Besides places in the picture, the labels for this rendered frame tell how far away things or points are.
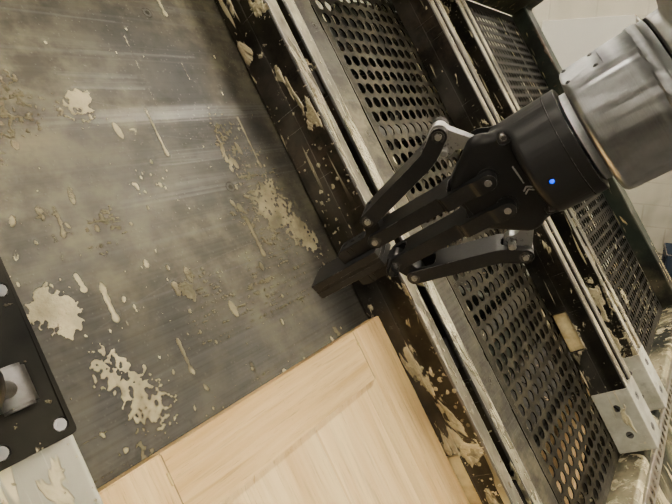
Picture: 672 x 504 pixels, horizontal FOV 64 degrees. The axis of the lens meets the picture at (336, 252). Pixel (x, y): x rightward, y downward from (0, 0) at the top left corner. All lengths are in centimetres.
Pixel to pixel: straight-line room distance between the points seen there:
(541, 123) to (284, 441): 34
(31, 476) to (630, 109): 40
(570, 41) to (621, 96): 391
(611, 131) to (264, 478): 37
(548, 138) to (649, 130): 5
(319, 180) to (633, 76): 40
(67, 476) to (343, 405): 28
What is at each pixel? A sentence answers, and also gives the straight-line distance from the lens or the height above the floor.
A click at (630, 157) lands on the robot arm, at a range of 36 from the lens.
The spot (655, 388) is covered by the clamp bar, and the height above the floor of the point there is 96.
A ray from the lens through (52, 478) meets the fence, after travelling 39.
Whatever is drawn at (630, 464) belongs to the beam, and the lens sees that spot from 121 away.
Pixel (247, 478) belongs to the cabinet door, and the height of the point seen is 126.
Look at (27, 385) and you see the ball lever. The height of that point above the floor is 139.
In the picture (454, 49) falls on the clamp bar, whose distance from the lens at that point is 115.
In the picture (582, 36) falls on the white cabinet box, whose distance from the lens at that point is 425.
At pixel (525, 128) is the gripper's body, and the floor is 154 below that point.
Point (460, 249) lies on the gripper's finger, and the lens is 44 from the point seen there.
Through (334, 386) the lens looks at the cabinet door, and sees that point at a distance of 56.
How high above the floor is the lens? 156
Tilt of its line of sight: 16 degrees down
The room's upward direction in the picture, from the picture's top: straight up
